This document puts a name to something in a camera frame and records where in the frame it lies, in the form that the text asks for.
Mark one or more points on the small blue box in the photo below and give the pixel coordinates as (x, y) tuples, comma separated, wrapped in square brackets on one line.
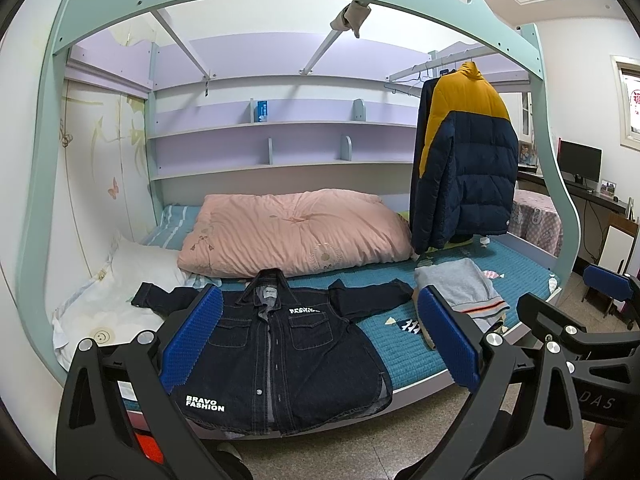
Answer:
[(263, 111)]

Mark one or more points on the dark wooden desk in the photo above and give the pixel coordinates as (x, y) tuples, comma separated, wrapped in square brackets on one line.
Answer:
[(590, 200)]

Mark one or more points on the dark denim jacket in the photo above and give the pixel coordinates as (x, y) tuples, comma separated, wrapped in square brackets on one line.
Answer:
[(310, 350)]

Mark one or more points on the beige cloth on beam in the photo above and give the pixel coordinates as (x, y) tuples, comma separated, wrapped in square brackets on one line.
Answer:
[(352, 15)]

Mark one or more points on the blue striped pillow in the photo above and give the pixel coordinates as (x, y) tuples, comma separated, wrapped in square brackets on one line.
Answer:
[(170, 222)]

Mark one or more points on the pink patterned tablecloth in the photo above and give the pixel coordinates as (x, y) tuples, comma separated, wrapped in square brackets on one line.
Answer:
[(537, 220)]

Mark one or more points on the window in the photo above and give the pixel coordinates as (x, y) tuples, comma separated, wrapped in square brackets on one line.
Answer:
[(631, 100)]

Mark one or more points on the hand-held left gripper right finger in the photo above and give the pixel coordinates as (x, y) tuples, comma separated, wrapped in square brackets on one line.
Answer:
[(450, 340)]

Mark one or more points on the navy and grey sweatshirt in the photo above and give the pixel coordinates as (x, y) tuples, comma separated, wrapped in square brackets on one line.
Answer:
[(462, 280)]

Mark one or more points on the pink embroidered quilt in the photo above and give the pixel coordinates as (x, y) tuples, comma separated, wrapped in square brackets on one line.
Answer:
[(290, 230)]

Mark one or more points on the small photo frame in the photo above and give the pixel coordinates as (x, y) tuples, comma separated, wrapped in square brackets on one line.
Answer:
[(608, 188)]

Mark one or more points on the teal quilted bedspread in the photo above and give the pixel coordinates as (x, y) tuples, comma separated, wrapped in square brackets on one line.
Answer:
[(400, 340)]

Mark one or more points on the black computer monitor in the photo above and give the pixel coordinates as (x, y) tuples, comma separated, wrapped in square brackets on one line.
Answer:
[(579, 160)]

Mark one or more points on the white pillow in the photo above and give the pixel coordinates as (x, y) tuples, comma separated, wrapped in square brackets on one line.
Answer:
[(130, 280)]

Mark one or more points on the yellow and navy puffer jacket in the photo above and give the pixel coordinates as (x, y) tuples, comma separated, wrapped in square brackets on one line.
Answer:
[(475, 160)]

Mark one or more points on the red box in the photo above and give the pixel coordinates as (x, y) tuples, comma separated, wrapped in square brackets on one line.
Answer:
[(146, 450)]

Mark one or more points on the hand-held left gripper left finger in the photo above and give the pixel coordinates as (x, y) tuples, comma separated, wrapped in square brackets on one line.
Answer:
[(192, 330)]

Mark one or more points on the lilac wall shelf unit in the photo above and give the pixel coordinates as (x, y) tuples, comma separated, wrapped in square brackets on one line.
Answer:
[(300, 140)]

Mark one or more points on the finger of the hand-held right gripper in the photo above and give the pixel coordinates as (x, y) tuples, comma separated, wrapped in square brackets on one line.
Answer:
[(607, 281), (537, 312)]

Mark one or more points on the floral butterfly printed panel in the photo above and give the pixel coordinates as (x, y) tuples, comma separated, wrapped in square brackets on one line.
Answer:
[(100, 160)]

